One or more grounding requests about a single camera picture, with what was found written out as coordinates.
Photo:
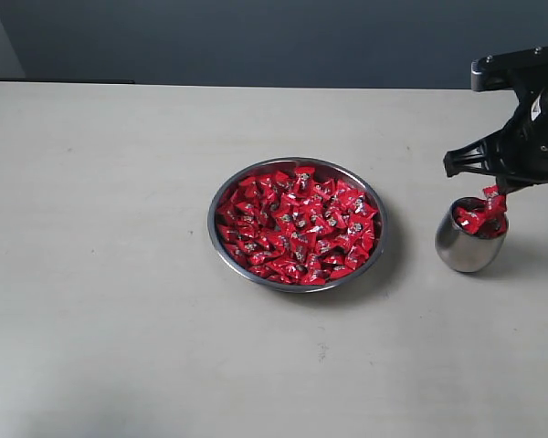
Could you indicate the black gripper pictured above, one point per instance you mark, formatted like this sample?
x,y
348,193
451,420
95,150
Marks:
x,y
523,150

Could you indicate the red foil snack packet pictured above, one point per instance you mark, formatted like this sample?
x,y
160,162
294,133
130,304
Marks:
x,y
495,203

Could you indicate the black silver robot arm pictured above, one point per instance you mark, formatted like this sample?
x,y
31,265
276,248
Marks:
x,y
517,154

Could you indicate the steel cup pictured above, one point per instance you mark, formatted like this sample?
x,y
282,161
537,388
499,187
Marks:
x,y
462,251

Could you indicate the pile of red candies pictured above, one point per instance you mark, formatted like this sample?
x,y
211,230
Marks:
x,y
297,228

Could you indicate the round steel plate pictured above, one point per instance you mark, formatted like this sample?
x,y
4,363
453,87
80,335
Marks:
x,y
297,288

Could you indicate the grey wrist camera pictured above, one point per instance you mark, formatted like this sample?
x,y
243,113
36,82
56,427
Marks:
x,y
526,69

